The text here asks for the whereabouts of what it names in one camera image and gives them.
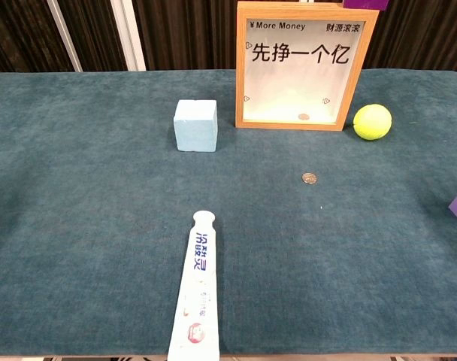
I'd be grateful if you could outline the light blue foam cube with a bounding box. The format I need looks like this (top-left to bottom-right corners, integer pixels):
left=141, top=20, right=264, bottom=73
left=173, top=99, right=219, bottom=153

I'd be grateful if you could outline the white toothpaste tube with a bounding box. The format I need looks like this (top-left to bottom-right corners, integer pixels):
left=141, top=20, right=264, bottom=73
left=167, top=210, right=221, bottom=361

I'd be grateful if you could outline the teal table cloth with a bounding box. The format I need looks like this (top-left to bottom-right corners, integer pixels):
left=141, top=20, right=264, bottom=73
left=0, top=68, right=457, bottom=357

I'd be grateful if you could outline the dark pleated curtain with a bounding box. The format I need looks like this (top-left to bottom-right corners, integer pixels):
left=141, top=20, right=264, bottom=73
left=0, top=0, right=457, bottom=73

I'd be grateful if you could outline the yellow tennis ball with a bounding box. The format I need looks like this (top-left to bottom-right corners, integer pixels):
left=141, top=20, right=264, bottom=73
left=353, top=104, right=393, bottom=141

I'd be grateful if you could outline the purple block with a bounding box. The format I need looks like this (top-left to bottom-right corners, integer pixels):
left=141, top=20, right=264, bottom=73
left=342, top=0, right=390, bottom=11

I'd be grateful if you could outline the wooden framed coin box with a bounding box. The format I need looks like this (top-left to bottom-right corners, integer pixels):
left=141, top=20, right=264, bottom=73
left=235, top=1, right=380, bottom=132

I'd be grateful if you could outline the wide white frame post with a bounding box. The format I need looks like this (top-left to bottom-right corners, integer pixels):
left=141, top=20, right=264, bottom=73
left=110, top=0, right=147, bottom=71

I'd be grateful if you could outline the thin white frame post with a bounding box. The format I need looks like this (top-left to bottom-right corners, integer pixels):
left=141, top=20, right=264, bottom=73
left=46, top=0, right=83, bottom=72

